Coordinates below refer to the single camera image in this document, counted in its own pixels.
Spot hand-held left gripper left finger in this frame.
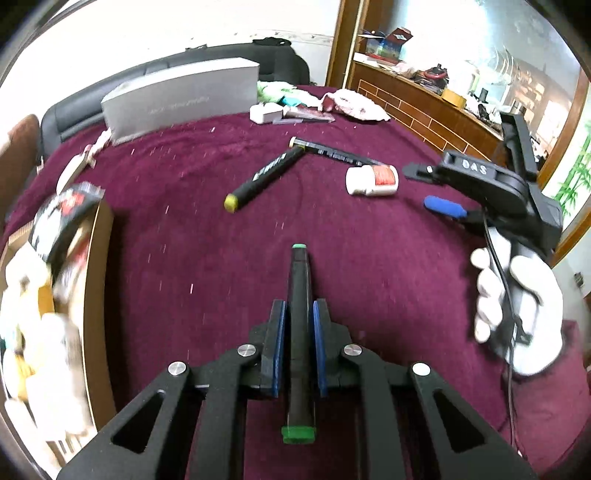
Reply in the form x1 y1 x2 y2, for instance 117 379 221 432
58 299 288 480

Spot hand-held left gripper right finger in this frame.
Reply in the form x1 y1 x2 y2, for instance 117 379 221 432
313 299 539 480

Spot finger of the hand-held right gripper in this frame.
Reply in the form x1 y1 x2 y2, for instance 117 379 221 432
403 163 444 184
424 195 485 227

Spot black marker green caps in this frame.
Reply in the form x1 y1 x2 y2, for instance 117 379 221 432
281 242 318 446

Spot cardboard box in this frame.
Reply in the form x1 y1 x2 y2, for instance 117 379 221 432
0 198 116 467

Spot large white plastic bottle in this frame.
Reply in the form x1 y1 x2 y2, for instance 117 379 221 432
23 314 93 435

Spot yellow snack packet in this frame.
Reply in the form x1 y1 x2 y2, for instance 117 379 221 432
32 284 56 315

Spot black snack packet red crab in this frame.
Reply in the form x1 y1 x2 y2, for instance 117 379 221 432
28 182 105 278

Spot person's right forearm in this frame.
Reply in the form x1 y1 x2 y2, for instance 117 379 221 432
501 318 589 476

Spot person's right hand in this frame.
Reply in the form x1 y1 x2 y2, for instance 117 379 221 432
470 247 565 377

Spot bamboo print panel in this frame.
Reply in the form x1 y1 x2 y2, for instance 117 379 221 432
542 134 591 287

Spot pink cloth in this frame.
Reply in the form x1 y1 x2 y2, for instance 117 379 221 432
321 89 391 123

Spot dark red tube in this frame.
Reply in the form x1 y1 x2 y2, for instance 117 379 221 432
283 104 335 124

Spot maroon blanket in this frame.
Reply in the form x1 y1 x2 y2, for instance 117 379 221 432
0 85 587 480

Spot black marker yellow cap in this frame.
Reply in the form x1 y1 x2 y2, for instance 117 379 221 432
224 143 308 214

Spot small white box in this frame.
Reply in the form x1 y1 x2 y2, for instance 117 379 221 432
250 102 283 124

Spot green cloth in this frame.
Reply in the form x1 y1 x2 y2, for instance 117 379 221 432
256 80 324 107

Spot long grey box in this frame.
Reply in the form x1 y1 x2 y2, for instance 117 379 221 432
100 57 260 146

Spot black sofa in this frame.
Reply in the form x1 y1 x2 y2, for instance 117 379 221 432
41 39 311 153

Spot brown chair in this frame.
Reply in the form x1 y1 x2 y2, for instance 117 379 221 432
0 114 42 222

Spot black braided cable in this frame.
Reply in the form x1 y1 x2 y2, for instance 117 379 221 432
482 215 532 453

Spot tag with pink string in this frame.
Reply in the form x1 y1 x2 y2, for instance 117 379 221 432
55 129 112 195

